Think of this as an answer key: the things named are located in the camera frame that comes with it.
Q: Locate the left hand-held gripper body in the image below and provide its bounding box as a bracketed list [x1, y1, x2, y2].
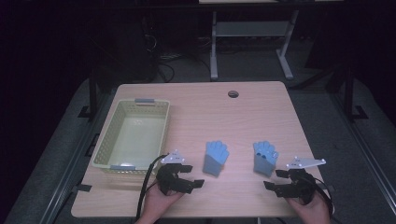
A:
[155, 149, 189, 196]

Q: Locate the tangle of floor cables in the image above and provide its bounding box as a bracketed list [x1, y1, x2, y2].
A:
[141, 17, 213, 84]

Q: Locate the white metal table frame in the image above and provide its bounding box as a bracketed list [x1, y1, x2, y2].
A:
[199, 0, 345, 81]

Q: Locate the aluminium floor rail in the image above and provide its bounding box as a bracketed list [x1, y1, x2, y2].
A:
[38, 90, 113, 224]
[330, 91, 396, 216]

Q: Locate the pale yellow plastic basket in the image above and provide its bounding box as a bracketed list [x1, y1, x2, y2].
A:
[91, 98, 171, 175]

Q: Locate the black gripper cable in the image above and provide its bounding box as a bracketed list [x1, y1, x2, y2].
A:
[135, 154, 170, 222]
[306, 174, 336, 223]

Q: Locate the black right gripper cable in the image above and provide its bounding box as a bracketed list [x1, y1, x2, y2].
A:
[306, 174, 336, 223]

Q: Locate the person's left hand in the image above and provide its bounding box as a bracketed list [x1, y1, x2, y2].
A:
[136, 186, 185, 224]

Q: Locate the person's right hand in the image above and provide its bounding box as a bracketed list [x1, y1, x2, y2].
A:
[286, 190, 332, 224]

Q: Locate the black metal stand post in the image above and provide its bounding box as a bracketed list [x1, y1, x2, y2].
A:
[342, 63, 369, 123]
[78, 66, 99, 121]

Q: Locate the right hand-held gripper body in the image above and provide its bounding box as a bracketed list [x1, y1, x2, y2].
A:
[275, 156, 327, 205]

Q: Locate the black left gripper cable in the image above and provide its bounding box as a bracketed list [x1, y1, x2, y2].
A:
[135, 154, 170, 222]

